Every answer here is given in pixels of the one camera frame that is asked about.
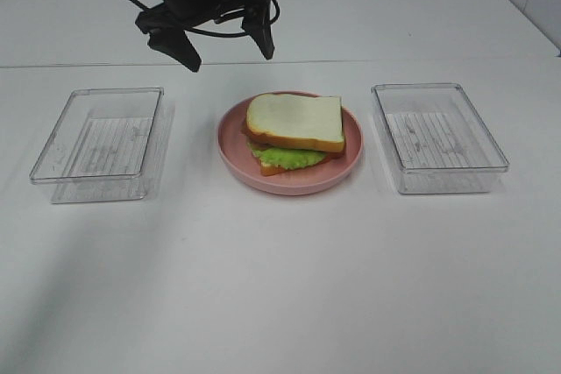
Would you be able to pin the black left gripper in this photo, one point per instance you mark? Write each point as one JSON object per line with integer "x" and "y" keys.
{"x": 189, "y": 14}

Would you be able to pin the bacon strip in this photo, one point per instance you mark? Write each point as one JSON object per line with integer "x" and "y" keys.
{"x": 257, "y": 141}

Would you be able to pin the bread slice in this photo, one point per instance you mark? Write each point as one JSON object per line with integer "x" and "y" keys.
{"x": 297, "y": 121}
{"x": 331, "y": 155}

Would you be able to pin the green lettuce leaf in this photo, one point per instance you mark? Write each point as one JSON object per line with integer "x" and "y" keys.
{"x": 272, "y": 157}

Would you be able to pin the pink round plate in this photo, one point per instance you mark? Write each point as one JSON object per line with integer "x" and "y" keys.
{"x": 236, "y": 155}

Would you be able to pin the left clear plastic container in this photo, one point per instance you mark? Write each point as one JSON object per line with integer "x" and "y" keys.
{"x": 107, "y": 145}

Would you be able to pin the clear plastic container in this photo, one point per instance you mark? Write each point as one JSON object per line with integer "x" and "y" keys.
{"x": 107, "y": 145}
{"x": 435, "y": 140}

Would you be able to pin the right clear plastic container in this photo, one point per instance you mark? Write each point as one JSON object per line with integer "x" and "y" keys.
{"x": 435, "y": 140}

